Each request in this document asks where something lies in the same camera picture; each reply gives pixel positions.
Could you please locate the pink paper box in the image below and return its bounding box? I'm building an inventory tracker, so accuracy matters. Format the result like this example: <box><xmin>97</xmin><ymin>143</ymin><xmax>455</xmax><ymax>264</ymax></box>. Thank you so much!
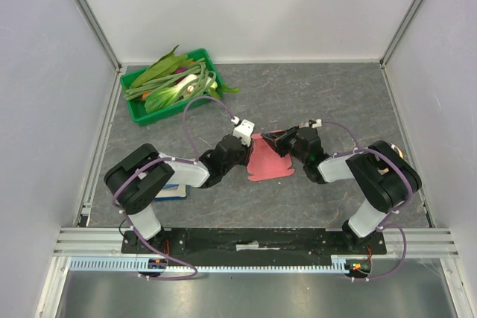
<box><xmin>247</xmin><ymin>133</ymin><xmax>294</xmax><ymax>182</ymax></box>

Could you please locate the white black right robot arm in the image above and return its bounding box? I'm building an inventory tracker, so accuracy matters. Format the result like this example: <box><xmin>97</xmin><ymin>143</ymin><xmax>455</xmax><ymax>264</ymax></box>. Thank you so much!
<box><xmin>261</xmin><ymin>121</ymin><xmax>422</xmax><ymax>254</ymax></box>

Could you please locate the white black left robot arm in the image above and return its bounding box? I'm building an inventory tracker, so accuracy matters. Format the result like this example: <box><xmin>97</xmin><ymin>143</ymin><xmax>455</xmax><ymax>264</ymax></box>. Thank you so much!
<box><xmin>104</xmin><ymin>134</ymin><xmax>253</xmax><ymax>253</ymax></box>

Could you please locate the blue white book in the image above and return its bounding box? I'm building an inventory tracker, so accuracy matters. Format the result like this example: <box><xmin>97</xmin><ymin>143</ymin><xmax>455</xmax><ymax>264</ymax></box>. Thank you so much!
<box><xmin>154</xmin><ymin>184</ymin><xmax>189</xmax><ymax>202</ymax></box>

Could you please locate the white radish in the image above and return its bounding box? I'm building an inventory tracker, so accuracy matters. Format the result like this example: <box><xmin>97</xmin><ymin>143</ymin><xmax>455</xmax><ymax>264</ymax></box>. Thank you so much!
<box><xmin>177</xmin><ymin>74</ymin><xmax>218</xmax><ymax>94</ymax></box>

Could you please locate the green long beans bundle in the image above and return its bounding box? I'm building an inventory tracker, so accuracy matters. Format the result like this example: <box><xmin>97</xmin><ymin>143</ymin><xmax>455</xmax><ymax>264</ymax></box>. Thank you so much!
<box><xmin>124</xmin><ymin>58</ymin><xmax>217</xmax><ymax>101</ymax></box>

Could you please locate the bok choy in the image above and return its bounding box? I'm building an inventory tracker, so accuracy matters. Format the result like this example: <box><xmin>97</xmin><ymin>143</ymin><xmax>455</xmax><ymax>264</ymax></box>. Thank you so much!
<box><xmin>145</xmin><ymin>84</ymin><xmax>187</xmax><ymax>114</ymax></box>

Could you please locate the yellow masking tape roll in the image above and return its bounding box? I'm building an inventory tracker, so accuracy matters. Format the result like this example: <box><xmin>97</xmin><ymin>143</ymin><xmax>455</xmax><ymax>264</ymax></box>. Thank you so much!
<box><xmin>390</xmin><ymin>144</ymin><xmax>403</xmax><ymax>158</ymax></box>

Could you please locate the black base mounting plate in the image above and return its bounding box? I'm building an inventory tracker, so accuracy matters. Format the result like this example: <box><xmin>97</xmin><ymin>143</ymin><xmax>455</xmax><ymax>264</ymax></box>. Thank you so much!
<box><xmin>121</xmin><ymin>228</ymin><xmax>387</xmax><ymax>257</ymax></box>

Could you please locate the green leafy vegetable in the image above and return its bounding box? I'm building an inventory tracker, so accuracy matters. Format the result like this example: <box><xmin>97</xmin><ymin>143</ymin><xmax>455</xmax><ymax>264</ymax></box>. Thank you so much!
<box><xmin>130</xmin><ymin>45</ymin><xmax>189</xmax><ymax>89</ymax></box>

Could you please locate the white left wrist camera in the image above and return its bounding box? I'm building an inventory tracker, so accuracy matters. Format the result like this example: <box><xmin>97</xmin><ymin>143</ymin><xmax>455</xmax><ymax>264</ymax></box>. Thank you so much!
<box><xmin>231</xmin><ymin>116</ymin><xmax>255</xmax><ymax>147</ymax></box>

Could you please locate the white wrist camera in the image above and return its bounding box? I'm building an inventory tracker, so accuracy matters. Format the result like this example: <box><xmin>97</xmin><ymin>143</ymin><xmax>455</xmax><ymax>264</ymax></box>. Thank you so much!
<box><xmin>298</xmin><ymin>118</ymin><xmax>322</xmax><ymax>129</ymax></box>
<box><xmin>231</xmin><ymin>116</ymin><xmax>255</xmax><ymax>147</ymax></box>

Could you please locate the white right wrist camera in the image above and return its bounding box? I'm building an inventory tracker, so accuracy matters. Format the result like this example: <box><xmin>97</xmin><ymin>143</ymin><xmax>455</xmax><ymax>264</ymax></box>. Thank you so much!
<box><xmin>298</xmin><ymin>118</ymin><xmax>322</xmax><ymax>129</ymax></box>

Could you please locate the light blue cable duct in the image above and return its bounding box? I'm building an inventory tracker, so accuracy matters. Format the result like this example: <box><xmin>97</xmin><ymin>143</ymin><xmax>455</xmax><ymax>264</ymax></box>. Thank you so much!
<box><xmin>69</xmin><ymin>256</ymin><xmax>349</xmax><ymax>274</ymax></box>

